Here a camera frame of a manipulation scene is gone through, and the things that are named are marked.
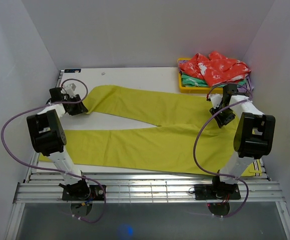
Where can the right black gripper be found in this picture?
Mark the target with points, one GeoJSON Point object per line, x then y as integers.
{"type": "Point", "coordinates": [220, 120]}

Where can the yellow plastic tray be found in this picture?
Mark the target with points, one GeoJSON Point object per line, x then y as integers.
{"type": "Point", "coordinates": [193, 90]}

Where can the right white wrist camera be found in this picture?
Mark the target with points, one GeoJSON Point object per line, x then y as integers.
{"type": "Point", "coordinates": [215, 100]}

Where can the green folded garment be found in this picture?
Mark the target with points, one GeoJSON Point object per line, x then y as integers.
{"type": "Point", "coordinates": [189, 81]}

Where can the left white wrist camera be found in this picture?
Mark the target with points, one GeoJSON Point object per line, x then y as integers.
{"type": "Point", "coordinates": [69, 90]}

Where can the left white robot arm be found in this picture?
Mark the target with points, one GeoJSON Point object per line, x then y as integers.
{"type": "Point", "coordinates": [48, 137]}

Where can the blue label sticker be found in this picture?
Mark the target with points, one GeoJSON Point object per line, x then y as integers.
{"type": "Point", "coordinates": [74, 70]}

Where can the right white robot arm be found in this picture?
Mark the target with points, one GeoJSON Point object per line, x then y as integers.
{"type": "Point", "coordinates": [252, 140]}

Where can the red white patterned garment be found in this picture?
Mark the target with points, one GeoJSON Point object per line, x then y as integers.
{"type": "Point", "coordinates": [215, 68]}

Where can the yellow-green trousers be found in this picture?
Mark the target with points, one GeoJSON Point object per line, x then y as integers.
{"type": "Point", "coordinates": [183, 138]}

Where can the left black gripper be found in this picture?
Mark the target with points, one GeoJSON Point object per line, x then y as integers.
{"type": "Point", "coordinates": [80, 108]}

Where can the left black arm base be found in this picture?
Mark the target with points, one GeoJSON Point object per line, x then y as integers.
{"type": "Point", "coordinates": [96, 193]}

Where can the purple striped garment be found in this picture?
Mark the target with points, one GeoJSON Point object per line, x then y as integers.
{"type": "Point", "coordinates": [240, 88]}

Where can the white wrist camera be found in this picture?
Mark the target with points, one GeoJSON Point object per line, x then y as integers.
{"type": "Point", "coordinates": [69, 90]}
{"type": "Point", "coordinates": [215, 100]}

